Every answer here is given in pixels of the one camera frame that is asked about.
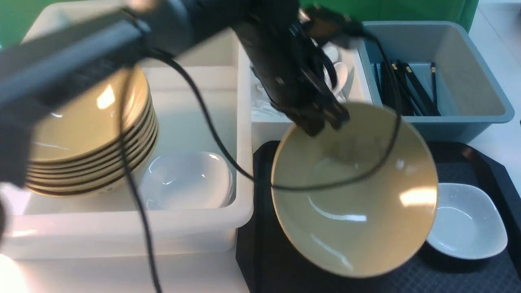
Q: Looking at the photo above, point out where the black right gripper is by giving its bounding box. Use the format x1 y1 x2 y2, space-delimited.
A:
233 8 350 137

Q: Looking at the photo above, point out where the yellow noodle bowl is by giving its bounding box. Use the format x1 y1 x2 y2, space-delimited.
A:
271 102 438 278

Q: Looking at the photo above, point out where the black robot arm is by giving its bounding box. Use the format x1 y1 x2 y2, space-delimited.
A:
1 0 349 187

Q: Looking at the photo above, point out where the white soup spoon right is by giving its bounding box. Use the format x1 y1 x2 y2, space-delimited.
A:
333 62 348 100

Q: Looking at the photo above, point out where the small white plastic bin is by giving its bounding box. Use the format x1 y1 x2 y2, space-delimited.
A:
238 43 373 151

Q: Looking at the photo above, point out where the black chopsticks bundle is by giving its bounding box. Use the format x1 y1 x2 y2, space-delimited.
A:
373 62 415 116

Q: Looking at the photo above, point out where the grey-blue plastic bin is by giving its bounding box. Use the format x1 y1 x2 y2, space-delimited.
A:
364 22 515 143

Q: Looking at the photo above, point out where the black chopstick diagonal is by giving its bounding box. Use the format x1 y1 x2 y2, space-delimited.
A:
402 63 441 116

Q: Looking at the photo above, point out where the black chopstick far right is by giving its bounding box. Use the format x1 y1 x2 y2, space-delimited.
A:
430 62 438 111

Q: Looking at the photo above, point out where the white square dishes stack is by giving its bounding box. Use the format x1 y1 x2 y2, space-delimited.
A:
139 151 234 210

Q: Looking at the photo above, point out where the black serving tray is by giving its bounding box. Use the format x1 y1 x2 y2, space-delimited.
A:
236 142 521 293

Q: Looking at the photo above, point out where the stack of yellow bowls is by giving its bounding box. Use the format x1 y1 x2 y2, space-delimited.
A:
24 94 160 198

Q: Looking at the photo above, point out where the white square saucer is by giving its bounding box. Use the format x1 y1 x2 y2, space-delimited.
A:
426 182 508 261

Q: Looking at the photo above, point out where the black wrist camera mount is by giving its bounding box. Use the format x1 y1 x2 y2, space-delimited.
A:
299 6 367 50

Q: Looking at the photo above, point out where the black cable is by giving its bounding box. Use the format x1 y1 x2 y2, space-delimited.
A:
116 33 402 293

